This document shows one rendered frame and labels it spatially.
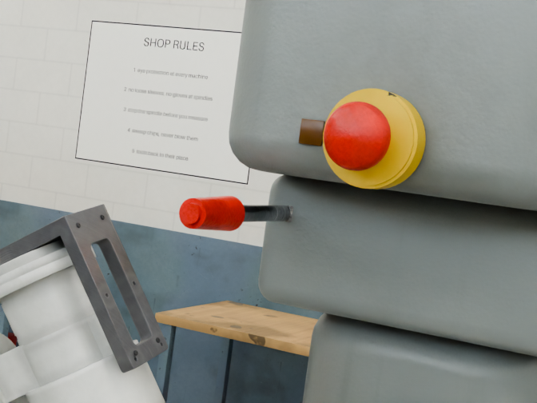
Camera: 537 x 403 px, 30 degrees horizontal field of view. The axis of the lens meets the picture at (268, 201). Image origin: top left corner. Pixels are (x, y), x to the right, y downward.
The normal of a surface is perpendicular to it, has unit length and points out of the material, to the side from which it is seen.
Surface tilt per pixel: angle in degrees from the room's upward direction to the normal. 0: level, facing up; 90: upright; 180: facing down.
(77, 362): 81
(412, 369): 90
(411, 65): 90
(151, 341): 60
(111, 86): 90
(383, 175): 90
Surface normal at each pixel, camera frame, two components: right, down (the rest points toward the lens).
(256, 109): -0.67, -0.05
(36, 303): -0.10, 0.02
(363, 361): -0.43, -0.01
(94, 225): 0.81, -0.38
